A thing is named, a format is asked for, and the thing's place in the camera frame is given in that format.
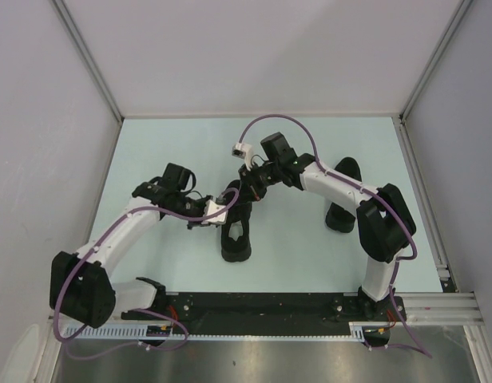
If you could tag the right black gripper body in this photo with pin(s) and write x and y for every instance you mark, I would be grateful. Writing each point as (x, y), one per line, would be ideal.
(257, 179)

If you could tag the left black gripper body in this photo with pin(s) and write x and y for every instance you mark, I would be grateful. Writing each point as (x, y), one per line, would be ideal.
(191, 207)

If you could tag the black sneaker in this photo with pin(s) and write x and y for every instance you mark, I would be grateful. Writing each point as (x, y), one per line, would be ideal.
(234, 238)
(338, 217)

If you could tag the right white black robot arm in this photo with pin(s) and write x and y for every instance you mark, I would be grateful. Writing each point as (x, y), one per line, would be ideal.
(381, 215)

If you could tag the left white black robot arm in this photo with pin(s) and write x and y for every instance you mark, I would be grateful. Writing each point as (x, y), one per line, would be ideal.
(80, 285)

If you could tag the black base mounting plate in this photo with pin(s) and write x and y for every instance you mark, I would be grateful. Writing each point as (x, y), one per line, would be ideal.
(274, 313)

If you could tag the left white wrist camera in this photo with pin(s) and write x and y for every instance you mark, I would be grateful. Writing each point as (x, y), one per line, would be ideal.
(214, 214)

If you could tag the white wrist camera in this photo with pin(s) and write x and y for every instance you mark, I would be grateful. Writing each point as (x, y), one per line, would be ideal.
(214, 214)
(245, 152)

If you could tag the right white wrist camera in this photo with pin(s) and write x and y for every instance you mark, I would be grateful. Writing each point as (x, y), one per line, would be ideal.
(245, 152)

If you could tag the white slotted cable duct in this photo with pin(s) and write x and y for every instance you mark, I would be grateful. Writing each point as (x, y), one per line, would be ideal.
(163, 331)

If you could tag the right aluminium side rail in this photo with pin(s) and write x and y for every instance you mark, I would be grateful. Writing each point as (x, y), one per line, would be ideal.
(445, 273)

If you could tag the aluminium frame rail front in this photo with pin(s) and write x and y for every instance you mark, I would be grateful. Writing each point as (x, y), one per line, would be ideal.
(426, 308)

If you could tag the left aluminium corner post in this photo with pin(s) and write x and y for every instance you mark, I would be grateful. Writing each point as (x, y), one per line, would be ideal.
(76, 37)

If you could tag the aluminium corner post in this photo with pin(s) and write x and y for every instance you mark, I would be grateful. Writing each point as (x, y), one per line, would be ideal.
(452, 27)
(76, 37)

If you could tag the right aluminium corner post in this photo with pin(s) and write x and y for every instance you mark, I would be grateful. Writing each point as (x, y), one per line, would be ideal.
(452, 27)

